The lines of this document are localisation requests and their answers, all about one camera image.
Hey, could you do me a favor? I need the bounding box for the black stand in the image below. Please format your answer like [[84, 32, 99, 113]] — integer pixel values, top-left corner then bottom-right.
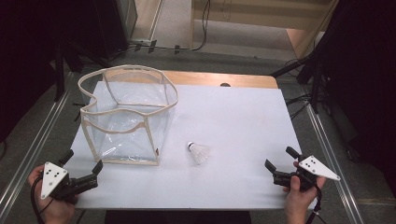
[[270, 52, 326, 115], [53, 40, 67, 103]]

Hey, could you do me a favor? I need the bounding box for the metal floor rail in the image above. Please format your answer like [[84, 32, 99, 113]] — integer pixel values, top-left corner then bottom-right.
[[0, 89, 72, 214], [305, 102, 366, 224]]

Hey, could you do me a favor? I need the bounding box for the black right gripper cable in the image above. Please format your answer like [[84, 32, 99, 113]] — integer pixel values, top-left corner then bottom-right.
[[305, 184, 328, 224]]

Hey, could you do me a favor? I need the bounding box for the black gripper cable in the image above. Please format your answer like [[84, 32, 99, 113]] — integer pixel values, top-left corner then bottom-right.
[[30, 176, 54, 224], [305, 184, 328, 224]]

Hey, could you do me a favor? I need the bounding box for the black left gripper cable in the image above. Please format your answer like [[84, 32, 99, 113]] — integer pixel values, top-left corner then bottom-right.
[[30, 176, 54, 224]]

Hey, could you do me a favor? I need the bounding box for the white shuttlecock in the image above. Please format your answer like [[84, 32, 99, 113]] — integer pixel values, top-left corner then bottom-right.
[[186, 141, 212, 166]]

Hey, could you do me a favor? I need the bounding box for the black curtain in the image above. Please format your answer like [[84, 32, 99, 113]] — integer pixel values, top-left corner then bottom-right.
[[311, 0, 396, 200], [0, 0, 104, 143]]

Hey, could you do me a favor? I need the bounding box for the clear bag with beige trim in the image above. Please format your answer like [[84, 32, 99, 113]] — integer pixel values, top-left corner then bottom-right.
[[77, 63, 179, 167]]

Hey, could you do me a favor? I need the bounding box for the wooden table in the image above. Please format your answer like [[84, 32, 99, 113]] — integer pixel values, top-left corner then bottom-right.
[[162, 70, 279, 90]]

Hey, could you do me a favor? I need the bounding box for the dark cabinet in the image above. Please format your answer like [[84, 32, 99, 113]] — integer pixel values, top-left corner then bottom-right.
[[92, 0, 139, 61]]

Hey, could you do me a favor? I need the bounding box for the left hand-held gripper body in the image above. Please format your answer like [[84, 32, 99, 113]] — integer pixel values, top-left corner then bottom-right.
[[39, 161, 100, 202]]

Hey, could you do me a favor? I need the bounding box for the person's right hand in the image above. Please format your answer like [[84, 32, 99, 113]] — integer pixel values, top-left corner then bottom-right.
[[282, 161, 327, 224]]

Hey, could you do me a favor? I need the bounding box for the black floor cable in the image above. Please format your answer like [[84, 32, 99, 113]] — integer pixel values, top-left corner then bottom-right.
[[129, 0, 212, 53]]

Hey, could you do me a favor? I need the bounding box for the white table sheet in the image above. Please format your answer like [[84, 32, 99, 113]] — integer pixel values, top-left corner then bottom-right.
[[71, 80, 316, 210]]

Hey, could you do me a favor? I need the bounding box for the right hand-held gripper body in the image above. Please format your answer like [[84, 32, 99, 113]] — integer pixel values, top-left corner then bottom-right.
[[273, 154, 342, 192]]

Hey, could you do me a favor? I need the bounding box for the person's left hand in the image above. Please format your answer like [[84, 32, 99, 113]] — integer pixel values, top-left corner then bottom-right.
[[27, 164, 79, 224]]

